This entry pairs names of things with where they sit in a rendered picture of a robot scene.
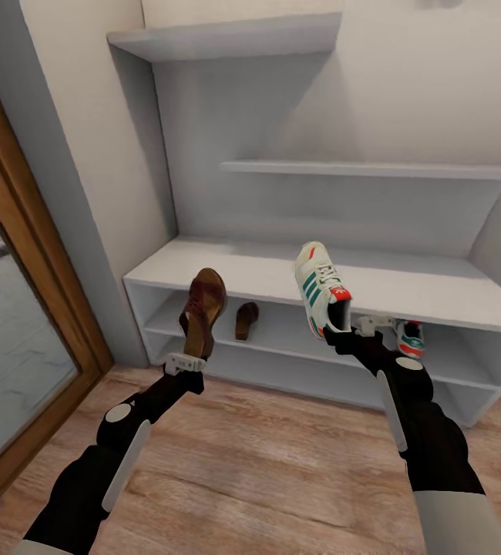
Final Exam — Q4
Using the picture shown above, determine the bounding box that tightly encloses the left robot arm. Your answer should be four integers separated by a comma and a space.
12, 352, 207, 555

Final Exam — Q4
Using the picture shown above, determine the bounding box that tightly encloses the sandal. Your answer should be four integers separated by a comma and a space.
236, 302, 259, 341
179, 267, 227, 358

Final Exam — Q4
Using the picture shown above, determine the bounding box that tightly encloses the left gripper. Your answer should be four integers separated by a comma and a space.
154, 371, 204, 407

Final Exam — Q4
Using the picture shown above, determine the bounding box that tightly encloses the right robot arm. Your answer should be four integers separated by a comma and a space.
323, 315, 501, 555

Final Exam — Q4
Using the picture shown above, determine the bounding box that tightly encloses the gym shoe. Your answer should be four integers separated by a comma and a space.
392, 318, 424, 361
295, 240, 354, 341

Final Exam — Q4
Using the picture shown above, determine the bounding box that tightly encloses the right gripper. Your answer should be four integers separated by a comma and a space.
323, 328, 384, 366

